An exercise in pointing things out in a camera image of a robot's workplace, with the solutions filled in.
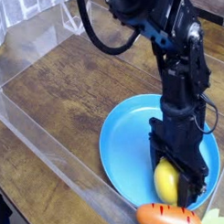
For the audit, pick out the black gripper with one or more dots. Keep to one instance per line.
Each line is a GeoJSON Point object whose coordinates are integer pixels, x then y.
{"type": "Point", "coordinates": [177, 138]}

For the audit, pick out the yellow toy lemon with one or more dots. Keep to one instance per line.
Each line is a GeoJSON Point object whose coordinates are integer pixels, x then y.
{"type": "Point", "coordinates": [165, 180]}

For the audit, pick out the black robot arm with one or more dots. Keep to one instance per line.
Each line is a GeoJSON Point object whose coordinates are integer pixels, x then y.
{"type": "Point", "coordinates": [177, 42]}

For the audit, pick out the blue round plastic tray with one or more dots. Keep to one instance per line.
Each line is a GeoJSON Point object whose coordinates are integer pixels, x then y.
{"type": "Point", "coordinates": [125, 148]}

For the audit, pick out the orange toy carrot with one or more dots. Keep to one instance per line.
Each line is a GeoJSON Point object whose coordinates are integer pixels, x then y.
{"type": "Point", "coordinates": [154, 213]}

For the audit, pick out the dark baseboard strip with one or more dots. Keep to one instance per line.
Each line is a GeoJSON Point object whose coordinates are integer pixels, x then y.
{"type": "Point", "coordinates": [213, 18]}

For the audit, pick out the white brick pattern curtain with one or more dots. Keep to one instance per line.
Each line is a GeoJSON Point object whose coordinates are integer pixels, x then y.
{"type": "Point", "coordinates": [13, 12]}

